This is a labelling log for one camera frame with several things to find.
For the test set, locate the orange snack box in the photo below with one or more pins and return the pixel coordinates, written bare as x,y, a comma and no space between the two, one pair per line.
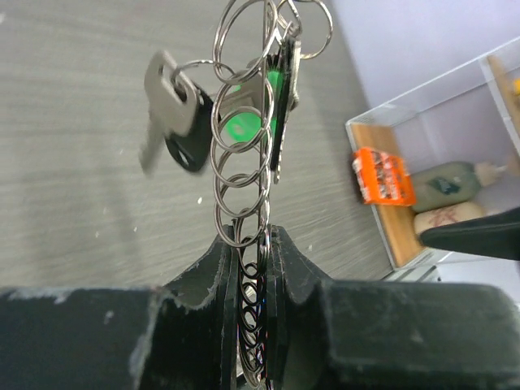
383,178

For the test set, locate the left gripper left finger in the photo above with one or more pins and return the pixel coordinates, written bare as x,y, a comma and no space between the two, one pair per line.
181,335

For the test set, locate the white wire shelf rack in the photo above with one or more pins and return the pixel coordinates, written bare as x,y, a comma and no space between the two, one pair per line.
465,114

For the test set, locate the green soap bottle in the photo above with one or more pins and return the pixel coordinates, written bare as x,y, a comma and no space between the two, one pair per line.
451,183

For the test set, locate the black key tag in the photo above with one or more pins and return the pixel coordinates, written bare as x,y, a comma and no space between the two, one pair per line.
287,66

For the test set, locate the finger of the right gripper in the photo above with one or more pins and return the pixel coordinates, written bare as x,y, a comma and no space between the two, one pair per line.
494,236

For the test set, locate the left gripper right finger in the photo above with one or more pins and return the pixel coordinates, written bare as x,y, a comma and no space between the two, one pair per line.
325,333

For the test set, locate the beige pouch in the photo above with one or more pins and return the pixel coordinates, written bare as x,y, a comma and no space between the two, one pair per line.
447,215

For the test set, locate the silver key black head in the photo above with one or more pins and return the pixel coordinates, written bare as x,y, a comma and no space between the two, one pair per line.
179,116

